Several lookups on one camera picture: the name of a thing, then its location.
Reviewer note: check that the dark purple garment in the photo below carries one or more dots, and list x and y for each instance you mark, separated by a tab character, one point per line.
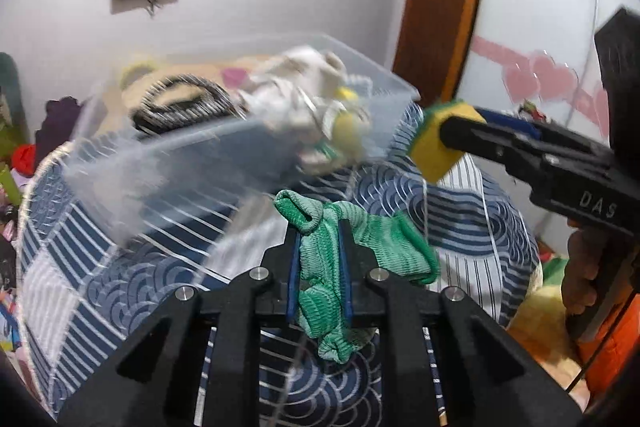
57	127

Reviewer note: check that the yellow curved foam tube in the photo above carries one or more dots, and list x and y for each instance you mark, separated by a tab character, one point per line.
136	70

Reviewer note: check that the clear plastic storage box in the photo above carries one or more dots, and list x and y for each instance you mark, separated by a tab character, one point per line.
189	149

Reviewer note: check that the yellow plush cushion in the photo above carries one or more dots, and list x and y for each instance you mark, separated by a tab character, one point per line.
539	327

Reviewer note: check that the red fabric item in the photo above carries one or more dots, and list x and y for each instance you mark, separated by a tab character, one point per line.
23	160

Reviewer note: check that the green knitted cloth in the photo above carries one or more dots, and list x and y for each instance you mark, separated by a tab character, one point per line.
398	246

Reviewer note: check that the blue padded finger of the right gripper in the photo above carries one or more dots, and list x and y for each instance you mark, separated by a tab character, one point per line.
510	122

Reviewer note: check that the blue white patterned bedspread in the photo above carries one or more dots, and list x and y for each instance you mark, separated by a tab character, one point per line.
81	296

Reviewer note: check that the yellow green sponge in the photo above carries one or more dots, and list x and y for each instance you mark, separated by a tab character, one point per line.
426	149

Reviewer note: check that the beige fleece blanket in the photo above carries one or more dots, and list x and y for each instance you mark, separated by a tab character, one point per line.
230	74

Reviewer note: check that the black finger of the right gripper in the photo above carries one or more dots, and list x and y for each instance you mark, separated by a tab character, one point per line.
534	162

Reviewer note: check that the grey green plush toy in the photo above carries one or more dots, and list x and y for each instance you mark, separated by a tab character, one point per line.
12	110

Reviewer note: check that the person's right hand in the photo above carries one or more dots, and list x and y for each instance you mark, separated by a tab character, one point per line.
585	247

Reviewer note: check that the white cloth drawstring pouch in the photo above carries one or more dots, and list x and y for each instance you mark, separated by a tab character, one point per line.
310	94

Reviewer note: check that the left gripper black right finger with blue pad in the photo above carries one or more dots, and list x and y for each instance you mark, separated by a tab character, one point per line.
445	361

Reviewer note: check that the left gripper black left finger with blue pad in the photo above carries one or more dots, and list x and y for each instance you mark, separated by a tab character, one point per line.
195	359

